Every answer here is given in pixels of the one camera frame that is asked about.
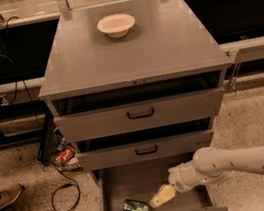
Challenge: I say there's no grey drawer cabinet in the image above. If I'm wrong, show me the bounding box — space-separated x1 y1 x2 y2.
24 0 250 193

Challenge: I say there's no wire basket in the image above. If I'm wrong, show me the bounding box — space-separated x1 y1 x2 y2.
43 121 82 172

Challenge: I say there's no middle grey drawer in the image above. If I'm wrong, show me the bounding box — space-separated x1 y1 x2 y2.
77 129 213 171

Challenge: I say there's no black top drawer handle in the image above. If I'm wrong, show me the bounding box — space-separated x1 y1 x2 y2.
126 107 155 120

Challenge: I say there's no black floor cable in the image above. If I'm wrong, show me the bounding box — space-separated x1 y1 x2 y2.
0 10 85 211

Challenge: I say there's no brown shoe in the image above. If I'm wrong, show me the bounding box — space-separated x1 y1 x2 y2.
0 183 23 211

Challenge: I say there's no grey drawer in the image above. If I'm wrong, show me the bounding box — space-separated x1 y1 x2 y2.
77 129 213 171
98 154 228 211
54 88 224 142

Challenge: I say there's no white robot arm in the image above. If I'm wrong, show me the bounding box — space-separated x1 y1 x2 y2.
149 146 264 208

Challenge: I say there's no top grey drawer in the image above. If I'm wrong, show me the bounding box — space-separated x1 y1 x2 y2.
54 88 224 142

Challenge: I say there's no green soda can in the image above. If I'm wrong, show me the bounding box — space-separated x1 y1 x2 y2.
122 199 150 211

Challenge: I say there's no bottom grey drawer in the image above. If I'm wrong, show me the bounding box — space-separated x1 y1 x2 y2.
98 154 228 211

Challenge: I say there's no orange snack packet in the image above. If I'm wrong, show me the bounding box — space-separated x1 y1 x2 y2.
55 146 75 166

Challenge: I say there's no black drawer handle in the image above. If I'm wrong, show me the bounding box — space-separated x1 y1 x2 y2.
135 145 158 156
126 107 155 120

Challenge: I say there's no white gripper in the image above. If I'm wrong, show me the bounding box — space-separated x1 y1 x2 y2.
149 160 230 208

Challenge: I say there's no black middle drawer handle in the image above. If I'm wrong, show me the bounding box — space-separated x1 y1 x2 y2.
135 145 158 156

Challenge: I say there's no white bowl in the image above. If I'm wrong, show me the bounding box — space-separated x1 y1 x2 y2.
97 13 135 39

